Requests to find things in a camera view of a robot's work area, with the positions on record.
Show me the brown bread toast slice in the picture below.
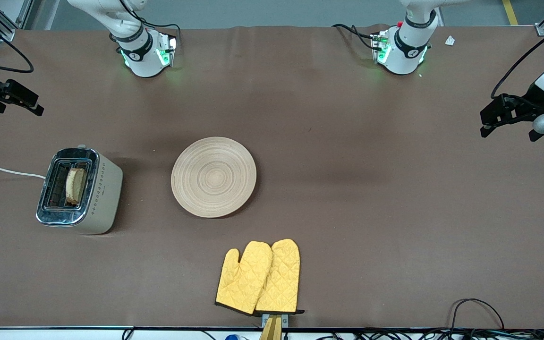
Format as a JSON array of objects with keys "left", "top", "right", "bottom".
[{"left": 66, "top": 168, "right": 87, "bottom": 206}]

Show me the round wooden plate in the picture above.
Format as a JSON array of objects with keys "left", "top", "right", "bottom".
[{"left": 171, "top": 137, "right": 257, "bottom": 219}]

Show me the cream and chrome toaster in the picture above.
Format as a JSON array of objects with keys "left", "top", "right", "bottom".
[{"left": 35, "top": 145, "right": 124, "bottom": 235}]

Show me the brown table cover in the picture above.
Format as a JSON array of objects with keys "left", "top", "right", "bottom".
[{"left": 0, "top": 25, "right": 544, "bottom": 330}]

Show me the yellow quilted oven mitt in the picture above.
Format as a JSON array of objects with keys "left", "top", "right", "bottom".
[
  {"left": 215, "top": 241, "right": 273, "bottom": 316},
  {"left": 255, "top": 239, "right": 305, "bottom": 315}
]

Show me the white toaster power cord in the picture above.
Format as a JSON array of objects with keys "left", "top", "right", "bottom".
[{"left": 0, "top": 167, "right": 47, "bottom": 180}]

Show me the black left arm base cable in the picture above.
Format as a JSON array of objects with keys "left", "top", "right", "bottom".
[{"left": 332, "top": 24, "right": 382, "bottom": 51}]

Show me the looped black cable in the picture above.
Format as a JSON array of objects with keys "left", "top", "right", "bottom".
[{"left": 449, "top": 298, "right": 505, "bottom": 331}]

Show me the black cable bundle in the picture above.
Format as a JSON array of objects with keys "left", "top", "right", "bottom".
[{"left": 314, "top": 328, "right": 544, "bottom": 340}]

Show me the wooden stick with metal bracket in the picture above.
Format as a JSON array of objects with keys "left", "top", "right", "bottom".
[{"left": 259, "top": 314, "right": 289, "bottom": 340}]

